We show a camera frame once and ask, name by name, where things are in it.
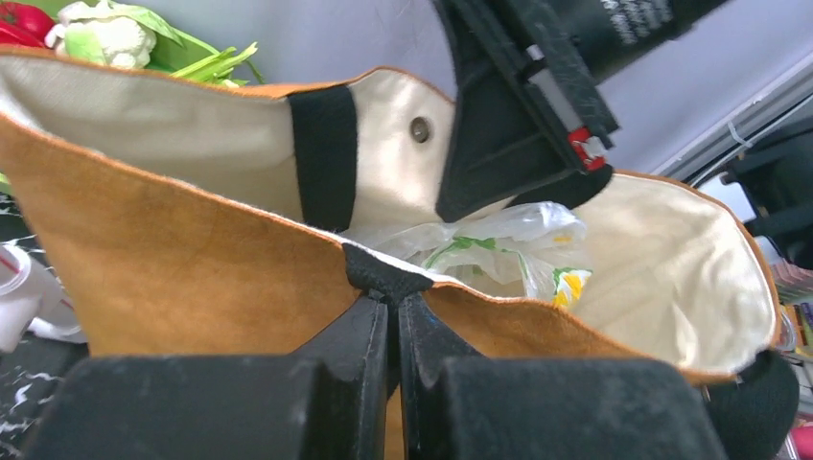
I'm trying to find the white pvc pipe frame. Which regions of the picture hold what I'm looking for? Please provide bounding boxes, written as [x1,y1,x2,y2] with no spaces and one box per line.
[1,244,87,354]

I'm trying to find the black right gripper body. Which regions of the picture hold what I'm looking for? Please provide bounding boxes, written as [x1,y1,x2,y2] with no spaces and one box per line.
[435,1,717,222]

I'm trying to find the clear lemon print plastic bag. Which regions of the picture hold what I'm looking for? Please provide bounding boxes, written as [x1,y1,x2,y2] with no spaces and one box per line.
[343,201,592,308]

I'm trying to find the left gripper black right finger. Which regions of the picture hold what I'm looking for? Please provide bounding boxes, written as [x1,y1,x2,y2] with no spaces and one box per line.
[398,293,725,459]

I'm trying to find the orange canvas tote bag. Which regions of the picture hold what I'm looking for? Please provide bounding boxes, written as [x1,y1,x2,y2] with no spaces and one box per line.
[0,44,801,460]

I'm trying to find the green beans bunch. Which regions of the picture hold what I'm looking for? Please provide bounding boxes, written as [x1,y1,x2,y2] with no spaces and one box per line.
[171,42,265,88]

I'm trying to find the aluminium table frame rail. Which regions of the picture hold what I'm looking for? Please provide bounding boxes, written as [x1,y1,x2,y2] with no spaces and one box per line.
[654,54,812,185]

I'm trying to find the cauliflower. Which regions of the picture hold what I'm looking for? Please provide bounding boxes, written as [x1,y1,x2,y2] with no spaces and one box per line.
[44,1,183,70]

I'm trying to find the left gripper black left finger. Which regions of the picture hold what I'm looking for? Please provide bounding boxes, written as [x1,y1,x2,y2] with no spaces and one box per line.
[23,297,388,459]

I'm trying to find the red bell pepper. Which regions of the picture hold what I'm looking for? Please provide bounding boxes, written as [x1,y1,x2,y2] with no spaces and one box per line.
[1,1,55,48]

